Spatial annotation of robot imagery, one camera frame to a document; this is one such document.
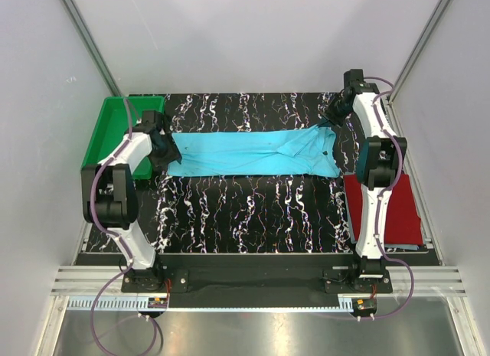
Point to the left aluminium corner post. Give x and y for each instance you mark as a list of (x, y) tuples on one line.
[(86, 37)]

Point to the black marble pattern mat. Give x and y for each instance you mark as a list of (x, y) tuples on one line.
[(225, 214)]

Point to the cyan polo shirt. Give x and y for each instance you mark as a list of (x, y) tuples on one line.
[(285, 152)]

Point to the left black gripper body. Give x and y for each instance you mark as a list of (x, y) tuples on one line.
[(160, 156)]

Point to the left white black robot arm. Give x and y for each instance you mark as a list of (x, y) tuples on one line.
[(109, 195)]

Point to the folded red shirt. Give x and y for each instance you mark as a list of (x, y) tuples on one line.
[(403, 224)]

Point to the aluminium frame rail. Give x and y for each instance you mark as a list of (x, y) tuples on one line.
[(423, 280)]

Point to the aluminium corner post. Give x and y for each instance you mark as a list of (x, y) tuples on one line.
[(422, 41), (86, 37)]

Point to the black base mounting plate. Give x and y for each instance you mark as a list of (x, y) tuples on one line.
[(254, 290)]

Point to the white slotted cable duct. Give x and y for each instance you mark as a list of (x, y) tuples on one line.
[(148, 304)]

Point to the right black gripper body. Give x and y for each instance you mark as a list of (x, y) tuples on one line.
[(337, 111)]

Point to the green plastic bin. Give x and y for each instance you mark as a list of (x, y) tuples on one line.
[(119, 116)]

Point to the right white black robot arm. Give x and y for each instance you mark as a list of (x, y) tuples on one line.
[(378, 169)]

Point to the right aluminium corner post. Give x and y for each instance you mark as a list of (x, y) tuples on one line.
[(422, 41)]

